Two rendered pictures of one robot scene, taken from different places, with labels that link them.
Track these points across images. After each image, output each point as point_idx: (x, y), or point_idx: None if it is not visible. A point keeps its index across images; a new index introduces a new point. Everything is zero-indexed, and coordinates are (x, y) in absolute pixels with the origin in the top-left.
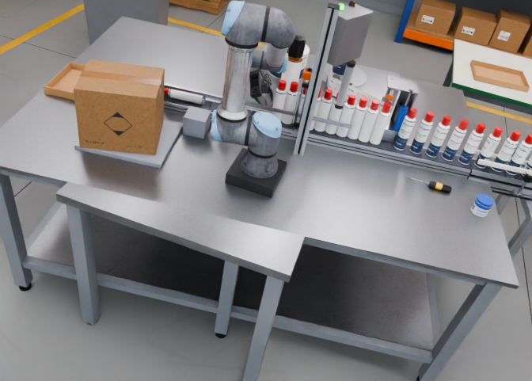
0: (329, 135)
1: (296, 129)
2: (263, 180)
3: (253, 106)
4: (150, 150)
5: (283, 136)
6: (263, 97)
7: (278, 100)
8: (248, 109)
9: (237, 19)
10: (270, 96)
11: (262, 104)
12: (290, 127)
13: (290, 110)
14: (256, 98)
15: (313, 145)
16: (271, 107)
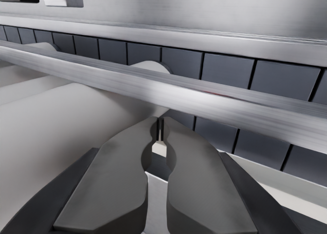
0: (7, 34)
1: (77, 38)
2: None
3: (302, 102)
4: None
5: (138, 24)
6: (168, 209)
7: (0, 114)
8: (310, 177)
9: None
10: (72, 189)
11: (199, 143)
12: (97, 49)
13: (28, 80)
14: (253, 209)
15: (60, 14)
16: (113, 92)
